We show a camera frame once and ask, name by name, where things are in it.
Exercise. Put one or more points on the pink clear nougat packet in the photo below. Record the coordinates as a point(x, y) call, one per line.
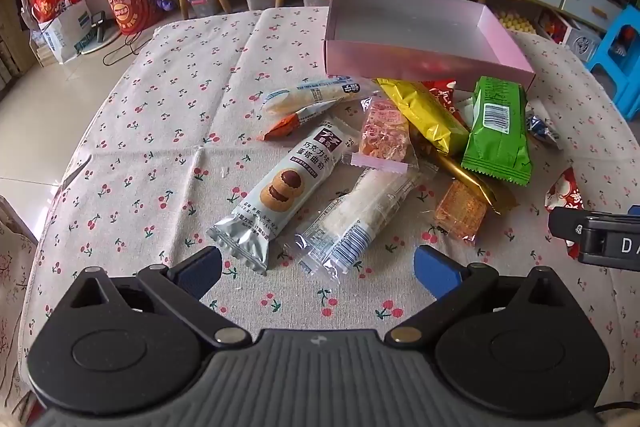
point(385, 132)

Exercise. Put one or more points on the yellow egg tray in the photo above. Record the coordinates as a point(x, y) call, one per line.
point(517, 23)

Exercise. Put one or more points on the green snack packet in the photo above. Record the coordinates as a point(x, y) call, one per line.
point(495, 132)

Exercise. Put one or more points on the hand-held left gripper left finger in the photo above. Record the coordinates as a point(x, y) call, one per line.
point(200, 272)

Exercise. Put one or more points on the red round print bag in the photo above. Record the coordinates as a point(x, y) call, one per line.
point(127, 7)

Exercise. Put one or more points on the blue plastic stool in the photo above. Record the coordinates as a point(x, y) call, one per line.
point(620, 27)

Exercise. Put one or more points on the blue white snack packet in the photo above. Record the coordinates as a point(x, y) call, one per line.
point(540, 129)

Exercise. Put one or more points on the white shopping bag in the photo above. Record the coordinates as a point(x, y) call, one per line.
point(62, 34)

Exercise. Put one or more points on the white red carton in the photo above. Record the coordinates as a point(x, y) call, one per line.
point(575, 37)

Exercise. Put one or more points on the white blue rice cracker packet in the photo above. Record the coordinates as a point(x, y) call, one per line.
point(310, 94)

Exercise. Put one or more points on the black phone stand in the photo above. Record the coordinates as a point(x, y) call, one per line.
point(98, 27)

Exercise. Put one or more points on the pink cardboard box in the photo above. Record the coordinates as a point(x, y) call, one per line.
point(400, 22)

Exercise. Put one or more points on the silver cookie packet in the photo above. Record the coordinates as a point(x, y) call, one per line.
point(280, 192)

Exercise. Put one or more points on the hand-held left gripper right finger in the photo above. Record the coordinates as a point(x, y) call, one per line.
point(435, 272)

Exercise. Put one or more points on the clear white roll packet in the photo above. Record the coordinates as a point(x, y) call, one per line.
point(350, 217)

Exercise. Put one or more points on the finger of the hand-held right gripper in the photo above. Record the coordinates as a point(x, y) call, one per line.
point(565, 222)

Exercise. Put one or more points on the gold bar snack packet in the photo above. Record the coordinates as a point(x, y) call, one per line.
point(475, 187)

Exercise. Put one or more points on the yellow foil snack packet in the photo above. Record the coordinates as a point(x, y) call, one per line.
point(425, 117)

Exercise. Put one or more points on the beige branch print cloth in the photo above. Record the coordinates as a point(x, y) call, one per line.
point(15, 282)

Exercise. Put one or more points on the cherry print tablecloth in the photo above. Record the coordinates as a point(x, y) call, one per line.
point(175, 107)

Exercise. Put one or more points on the orange clear wafer packet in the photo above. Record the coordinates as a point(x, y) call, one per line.
point(460, 209)

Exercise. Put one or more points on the orange white long snack packet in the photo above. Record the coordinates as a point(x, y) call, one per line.
point(287, 124)

